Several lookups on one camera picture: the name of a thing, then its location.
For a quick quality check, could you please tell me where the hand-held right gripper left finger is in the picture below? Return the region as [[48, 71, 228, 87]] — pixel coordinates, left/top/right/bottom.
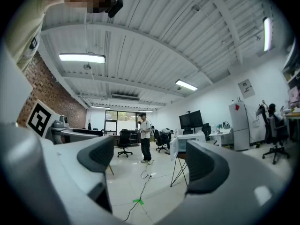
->
[[0, 122, 125, 225]]

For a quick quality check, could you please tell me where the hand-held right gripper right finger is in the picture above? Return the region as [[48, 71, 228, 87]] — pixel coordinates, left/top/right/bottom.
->
[[159, 139, 293, 225]]

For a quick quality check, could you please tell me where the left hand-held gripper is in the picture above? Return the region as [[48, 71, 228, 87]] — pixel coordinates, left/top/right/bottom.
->
[[25, 99, 71, 138]]

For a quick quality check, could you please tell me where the white microwave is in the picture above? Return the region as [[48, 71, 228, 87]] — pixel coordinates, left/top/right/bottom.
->
[[177, 134, 207, 153]]

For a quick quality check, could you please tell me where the brown wooden table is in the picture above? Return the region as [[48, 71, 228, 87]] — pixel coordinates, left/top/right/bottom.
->
[[164, 150, 190, 188]]

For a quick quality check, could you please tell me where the black and white office chair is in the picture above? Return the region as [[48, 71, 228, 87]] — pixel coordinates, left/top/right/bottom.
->
[[116, 128, 134, 158]]

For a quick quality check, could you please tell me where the white desk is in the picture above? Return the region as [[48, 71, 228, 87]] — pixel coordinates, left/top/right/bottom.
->
[[208, 127, 233, 148]]

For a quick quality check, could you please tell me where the black television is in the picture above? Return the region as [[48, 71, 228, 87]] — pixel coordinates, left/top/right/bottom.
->
[[179, 110, 203, 130]]

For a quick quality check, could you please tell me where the grey refrigerator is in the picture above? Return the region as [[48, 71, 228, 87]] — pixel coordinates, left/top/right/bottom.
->
[[228, 101, 250, 152]]

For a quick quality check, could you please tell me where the ceiling air conditioner unit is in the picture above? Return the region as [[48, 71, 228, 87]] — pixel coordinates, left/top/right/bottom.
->
[[111, 94, 140, 102]]

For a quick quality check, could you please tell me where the person's beige shirt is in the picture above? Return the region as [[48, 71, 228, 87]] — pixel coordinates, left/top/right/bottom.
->
[[4, 0, 68, 74]]

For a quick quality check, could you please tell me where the glass window wall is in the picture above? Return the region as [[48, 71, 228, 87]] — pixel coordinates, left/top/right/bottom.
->
[[105, 110, 141, 135]]

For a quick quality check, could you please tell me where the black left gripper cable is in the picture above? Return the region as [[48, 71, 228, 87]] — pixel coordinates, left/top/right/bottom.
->
[[123, 176, 153, 222]]

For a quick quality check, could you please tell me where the wall poster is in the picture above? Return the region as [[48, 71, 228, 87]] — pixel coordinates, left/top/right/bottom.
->
[[238, 78, 255, 100]]

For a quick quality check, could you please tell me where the black head camera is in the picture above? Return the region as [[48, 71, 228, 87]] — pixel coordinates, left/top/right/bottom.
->
[[107, 0, 124, 18]]

